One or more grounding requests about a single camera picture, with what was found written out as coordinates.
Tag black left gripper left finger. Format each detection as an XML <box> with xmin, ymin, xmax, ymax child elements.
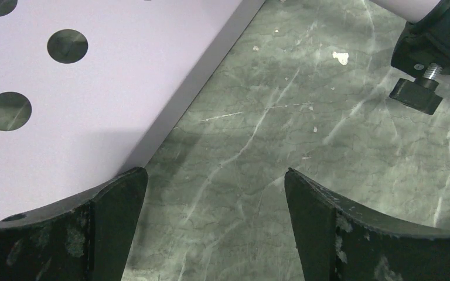
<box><xmin>0</xmin><ymin>167</ymin><xmax>148</xmax><ymax>281</ymax></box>

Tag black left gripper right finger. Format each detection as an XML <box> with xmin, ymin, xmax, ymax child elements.
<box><xmin>284</xmin><ymin>169</ymin><xmax>450</xmax><ymax>280</ymax></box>

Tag lilac perforated music stand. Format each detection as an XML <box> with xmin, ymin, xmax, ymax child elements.
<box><xmin>0</xmin><ymin>1</ymin><xmax>450</xmax><ymax>228</ymax></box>

